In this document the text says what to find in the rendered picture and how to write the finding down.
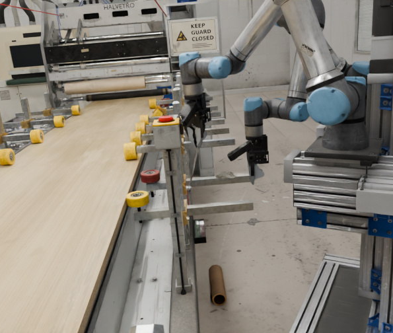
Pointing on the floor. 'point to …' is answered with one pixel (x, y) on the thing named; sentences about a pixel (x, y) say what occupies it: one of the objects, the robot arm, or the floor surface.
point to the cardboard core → (217, 285)
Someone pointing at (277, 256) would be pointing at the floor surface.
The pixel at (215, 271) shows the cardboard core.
